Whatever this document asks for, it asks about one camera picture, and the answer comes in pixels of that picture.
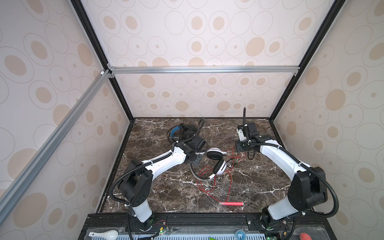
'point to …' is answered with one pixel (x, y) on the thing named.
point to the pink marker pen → (231, 203)
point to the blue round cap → (240, 234)
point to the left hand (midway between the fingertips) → (199, 155)
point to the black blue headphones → (183, 132)
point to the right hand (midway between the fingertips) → (239, 145)
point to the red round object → (303, 236)
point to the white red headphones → (220, 166)
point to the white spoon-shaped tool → (110, 234)
